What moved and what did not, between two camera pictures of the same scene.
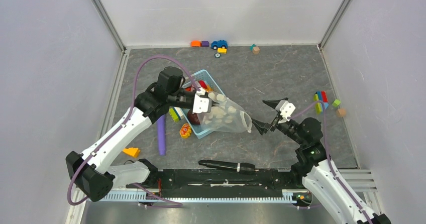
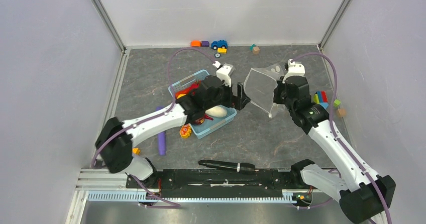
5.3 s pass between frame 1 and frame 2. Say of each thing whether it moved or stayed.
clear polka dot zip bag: moved
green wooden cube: stayed
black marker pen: stayed
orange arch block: stayed
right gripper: moved
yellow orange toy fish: stayed
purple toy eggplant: stayed
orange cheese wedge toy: stayed
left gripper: moved
